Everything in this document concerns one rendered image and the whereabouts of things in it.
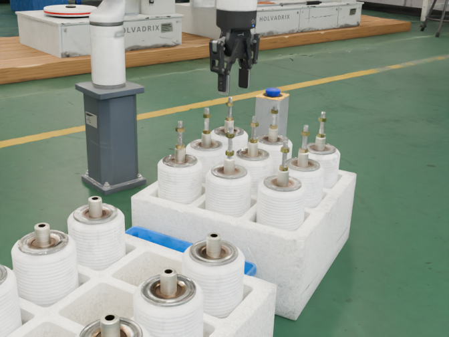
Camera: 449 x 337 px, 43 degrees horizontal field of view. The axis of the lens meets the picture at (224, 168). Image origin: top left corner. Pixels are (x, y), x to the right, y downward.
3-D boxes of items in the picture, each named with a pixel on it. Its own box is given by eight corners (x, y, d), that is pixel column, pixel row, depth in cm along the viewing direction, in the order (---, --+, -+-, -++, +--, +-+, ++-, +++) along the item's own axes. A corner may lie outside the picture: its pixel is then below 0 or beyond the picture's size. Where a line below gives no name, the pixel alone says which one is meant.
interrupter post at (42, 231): (32, 245, 87) (30, 227, 86) (43, 239, 89) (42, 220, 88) (43, 250, 86) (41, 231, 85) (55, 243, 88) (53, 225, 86)
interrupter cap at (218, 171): (203, 174, 115) (203, 171, 115) (224, 164, 121) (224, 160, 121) (234, 183, 112) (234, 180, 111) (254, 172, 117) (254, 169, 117)
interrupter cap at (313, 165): (305, 158, 126) (305, 154, 126) (327, 169, 120) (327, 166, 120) (277, 163, 122) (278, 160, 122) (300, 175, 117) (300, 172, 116)
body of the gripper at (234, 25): (240, 8, 98) (238, 62, 102) (266, 5, 105) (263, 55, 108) (206, 5, 102) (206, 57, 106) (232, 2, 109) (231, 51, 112)
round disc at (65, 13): (35, 14, 327) (34, 4, 325) (82, 11, 345) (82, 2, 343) (58, 20, 306) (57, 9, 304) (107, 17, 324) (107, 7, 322)
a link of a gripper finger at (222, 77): (221, 63, 105) (220, 89, 107) (212, 65, 103) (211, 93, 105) (228, 64, 105) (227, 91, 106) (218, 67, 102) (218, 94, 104)
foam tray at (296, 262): (132, 269, 127) (130, 196, 120) (213, 204, 160) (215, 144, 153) (295, 321, 111) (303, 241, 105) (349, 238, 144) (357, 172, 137)
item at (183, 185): (151, 231, 129) (150, 158, 122) (187, 222, 134) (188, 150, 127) (171, 250, 122) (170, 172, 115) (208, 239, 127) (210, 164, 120)
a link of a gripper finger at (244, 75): (248, 69, 110) (247, 88, 111) (250, 69, 110) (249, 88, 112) (238, 68, 111) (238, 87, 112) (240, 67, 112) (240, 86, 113)
